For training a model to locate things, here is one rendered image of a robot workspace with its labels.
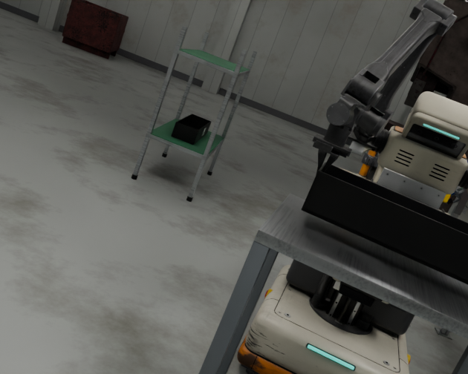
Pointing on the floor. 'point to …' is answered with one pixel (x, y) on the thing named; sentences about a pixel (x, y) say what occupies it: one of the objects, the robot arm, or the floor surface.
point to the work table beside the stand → (218, 365)
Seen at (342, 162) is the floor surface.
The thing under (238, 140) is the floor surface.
